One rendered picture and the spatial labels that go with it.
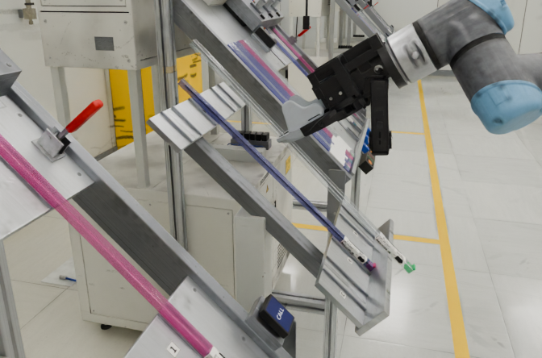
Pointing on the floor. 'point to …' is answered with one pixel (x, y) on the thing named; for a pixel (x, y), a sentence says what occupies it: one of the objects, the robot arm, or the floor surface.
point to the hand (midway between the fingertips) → (288, 139)
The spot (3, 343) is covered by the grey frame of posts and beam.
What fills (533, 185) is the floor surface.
